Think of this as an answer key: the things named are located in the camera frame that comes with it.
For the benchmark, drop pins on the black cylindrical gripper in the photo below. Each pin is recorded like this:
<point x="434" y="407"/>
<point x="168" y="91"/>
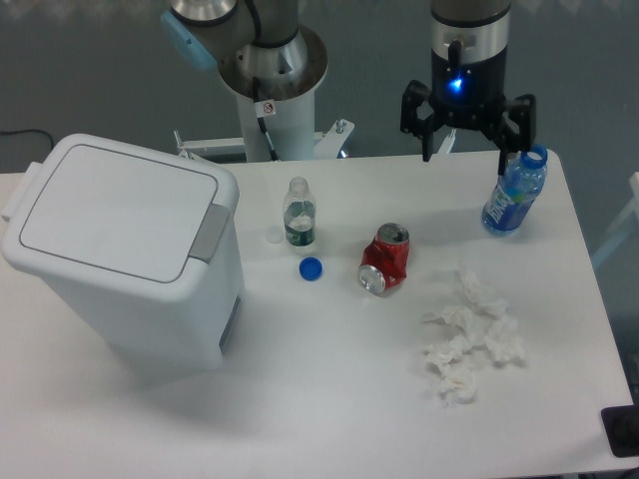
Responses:
<point x="470" y="97"/>

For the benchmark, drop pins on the white plastic trash can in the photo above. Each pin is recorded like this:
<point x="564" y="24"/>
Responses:
<point x="141" y="244"/>

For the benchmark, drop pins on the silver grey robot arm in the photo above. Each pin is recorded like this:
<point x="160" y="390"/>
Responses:
<point x="273" y="65"/>

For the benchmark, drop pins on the crushed red soda can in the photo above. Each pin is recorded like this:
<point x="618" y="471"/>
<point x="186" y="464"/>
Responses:
<point x="384" y="261"/>

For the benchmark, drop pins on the blue plastic water bottle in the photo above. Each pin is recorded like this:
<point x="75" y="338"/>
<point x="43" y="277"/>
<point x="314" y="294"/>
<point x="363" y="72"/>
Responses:
<point x="516" y="191"/>

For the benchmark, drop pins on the crumpled white tissue upper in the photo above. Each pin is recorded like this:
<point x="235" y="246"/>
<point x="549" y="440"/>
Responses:
<point x="481" y="295"/>

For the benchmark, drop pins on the crumpled white tissue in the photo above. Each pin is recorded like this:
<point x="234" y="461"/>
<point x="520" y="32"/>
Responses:
<point x="461" y="317"/>
<point x="481" y="295"/>
<point x="504" y="341"/>
<point x="457" y="381"/>

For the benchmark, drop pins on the clear bottle green label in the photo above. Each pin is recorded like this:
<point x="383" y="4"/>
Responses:
<point x="300" y="213"/>

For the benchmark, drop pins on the crumpled white tissue left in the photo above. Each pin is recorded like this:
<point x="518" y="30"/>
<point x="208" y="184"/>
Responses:
<point x="461" y="317"/>

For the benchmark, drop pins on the blue bottle cap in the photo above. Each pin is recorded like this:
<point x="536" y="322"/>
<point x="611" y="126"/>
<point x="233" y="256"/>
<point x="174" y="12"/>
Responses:
<point x="310" y="268"/>

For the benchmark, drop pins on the white bottle cap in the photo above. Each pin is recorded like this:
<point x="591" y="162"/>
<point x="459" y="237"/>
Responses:
<point x="274" y="236"/>

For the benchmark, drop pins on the crumpled white tissue right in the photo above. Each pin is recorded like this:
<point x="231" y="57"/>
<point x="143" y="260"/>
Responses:
<point x="504" y="341"/>

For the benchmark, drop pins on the crumpled white tissue bottom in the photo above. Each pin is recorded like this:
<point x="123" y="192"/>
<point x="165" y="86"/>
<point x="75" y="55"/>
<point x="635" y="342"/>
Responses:
<point x="457" y="381"/>

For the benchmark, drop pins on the black device at edge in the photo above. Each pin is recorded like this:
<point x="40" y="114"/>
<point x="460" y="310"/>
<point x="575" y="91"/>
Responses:
<point x="621" y="427"/>

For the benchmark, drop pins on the white table clamp bracket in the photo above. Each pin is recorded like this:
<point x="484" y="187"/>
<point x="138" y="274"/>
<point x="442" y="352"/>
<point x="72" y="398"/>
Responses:
<point x="447" y="143"/>

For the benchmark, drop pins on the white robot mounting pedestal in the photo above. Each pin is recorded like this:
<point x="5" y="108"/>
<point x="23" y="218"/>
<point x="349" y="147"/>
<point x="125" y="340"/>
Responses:
<point x="274" y="131"/>

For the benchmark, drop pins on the white frame at right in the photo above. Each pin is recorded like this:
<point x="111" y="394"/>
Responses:
<point x="620" y="229"/>

